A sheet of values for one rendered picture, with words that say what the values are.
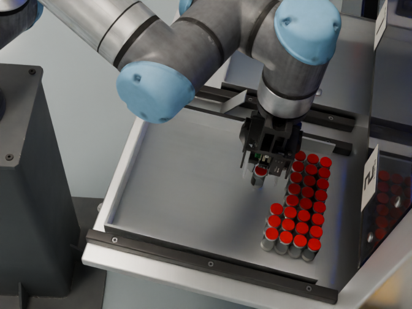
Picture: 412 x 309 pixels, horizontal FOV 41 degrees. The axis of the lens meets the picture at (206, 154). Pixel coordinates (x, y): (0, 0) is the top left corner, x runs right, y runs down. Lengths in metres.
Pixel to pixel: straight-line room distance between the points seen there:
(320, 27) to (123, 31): 0.21
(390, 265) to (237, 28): 0.32
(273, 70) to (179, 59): 0.13
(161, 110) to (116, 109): 1.57
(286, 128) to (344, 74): 0.46
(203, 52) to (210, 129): 0.42
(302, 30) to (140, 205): 0.44
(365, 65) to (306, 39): 0.58
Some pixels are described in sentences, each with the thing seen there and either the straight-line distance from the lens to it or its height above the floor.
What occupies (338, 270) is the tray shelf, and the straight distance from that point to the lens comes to 0.92.
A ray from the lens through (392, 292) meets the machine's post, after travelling 0.71.
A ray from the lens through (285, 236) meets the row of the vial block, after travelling 0.87.
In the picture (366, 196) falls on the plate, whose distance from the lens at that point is 0.84.
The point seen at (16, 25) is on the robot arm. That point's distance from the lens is 1.09.
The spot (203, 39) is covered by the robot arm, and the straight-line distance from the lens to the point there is 0.61.
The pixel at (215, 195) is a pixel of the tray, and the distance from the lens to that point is 0.94.
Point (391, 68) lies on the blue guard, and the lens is 0.90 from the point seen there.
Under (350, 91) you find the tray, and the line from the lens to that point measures 1.13.
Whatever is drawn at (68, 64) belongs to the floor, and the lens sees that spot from 2.32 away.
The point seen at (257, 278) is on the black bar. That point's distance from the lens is 0.86.
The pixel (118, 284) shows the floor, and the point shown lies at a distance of 1.81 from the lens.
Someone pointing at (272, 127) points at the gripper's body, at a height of 1.13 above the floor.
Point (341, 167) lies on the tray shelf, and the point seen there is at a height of 0.88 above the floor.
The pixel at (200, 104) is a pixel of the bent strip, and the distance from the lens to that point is 1.04.
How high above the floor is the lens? 1.70
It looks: 57 degrees down
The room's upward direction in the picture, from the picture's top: 8 degrees clockwise
